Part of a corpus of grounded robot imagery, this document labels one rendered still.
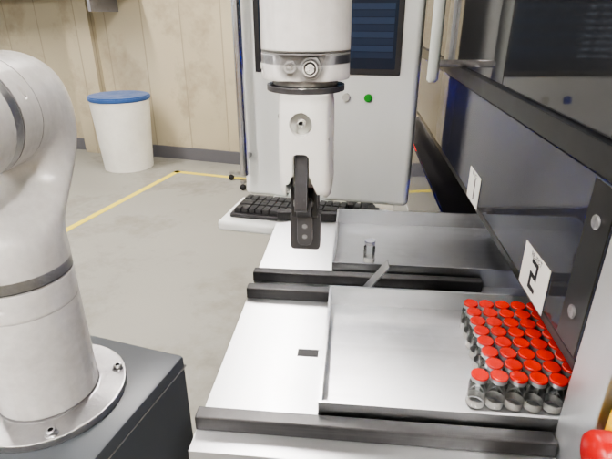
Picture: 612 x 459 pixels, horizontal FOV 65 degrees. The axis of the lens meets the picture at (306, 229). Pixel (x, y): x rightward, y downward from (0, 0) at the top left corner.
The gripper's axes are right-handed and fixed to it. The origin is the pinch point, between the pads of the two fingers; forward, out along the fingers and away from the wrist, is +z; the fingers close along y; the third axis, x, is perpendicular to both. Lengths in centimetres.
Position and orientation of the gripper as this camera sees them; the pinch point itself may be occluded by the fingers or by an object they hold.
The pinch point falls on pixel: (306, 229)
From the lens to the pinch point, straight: 52.8
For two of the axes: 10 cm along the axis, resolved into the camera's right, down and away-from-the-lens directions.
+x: -10.0, -0.4, 0.9
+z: 0.0, 9.1, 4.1
